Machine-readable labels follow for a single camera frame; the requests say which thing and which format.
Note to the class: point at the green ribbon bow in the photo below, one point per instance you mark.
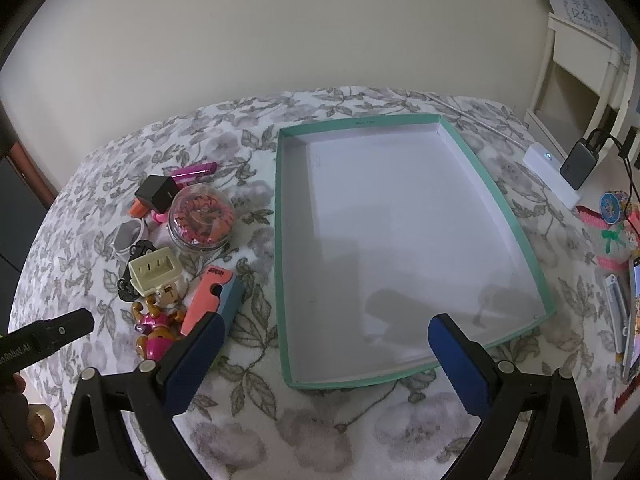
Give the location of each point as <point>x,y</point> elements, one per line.
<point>612,240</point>

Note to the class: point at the round colourful badge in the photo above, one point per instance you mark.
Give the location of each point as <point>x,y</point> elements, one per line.
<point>614,206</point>

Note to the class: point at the red lace strip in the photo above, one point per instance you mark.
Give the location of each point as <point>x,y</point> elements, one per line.
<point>592,216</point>

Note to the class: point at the white device with light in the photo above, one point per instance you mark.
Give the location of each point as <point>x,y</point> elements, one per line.
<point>542,160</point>

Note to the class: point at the black power bank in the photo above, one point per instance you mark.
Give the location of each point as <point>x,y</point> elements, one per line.
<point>579,162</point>

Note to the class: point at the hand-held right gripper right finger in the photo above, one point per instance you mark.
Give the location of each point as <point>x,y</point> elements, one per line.
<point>460,365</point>

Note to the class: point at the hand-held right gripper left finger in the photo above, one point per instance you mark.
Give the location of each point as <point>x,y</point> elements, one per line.
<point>195,360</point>

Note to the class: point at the white clip pen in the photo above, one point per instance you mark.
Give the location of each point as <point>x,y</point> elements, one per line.
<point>616,310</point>

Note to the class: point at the small orange plastic piece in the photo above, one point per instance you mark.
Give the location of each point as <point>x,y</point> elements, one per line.
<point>136,207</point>

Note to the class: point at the floral blanket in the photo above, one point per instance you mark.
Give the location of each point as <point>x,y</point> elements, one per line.
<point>350,435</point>

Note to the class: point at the white round gadget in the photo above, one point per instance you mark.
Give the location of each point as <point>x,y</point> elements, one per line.
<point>126,234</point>

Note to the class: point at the black toy car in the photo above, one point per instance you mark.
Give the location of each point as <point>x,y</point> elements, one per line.
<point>142,248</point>

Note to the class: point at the round pink patterned disc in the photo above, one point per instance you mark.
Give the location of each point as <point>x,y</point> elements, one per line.
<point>200,217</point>

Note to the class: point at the white shelf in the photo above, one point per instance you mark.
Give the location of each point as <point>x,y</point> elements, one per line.
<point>575,55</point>

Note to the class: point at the toy dog figure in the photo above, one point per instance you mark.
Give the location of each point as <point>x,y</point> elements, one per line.
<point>160,335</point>

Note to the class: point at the magenta tube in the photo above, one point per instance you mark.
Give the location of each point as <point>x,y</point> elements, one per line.
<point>195,171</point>

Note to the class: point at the teal cardboard box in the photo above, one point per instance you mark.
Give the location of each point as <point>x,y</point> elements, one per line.
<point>400,235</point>

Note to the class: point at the pink lace strip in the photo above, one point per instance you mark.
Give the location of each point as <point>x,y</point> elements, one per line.
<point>615,263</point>

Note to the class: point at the cream plug adapter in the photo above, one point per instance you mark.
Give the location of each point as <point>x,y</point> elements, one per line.
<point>152,265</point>

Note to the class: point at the person's left hand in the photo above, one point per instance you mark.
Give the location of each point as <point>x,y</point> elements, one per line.
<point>15,440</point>

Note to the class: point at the black cube charger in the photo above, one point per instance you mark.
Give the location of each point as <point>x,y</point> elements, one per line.
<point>157,195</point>

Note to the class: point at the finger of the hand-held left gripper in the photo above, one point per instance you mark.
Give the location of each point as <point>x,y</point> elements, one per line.
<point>55,335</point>

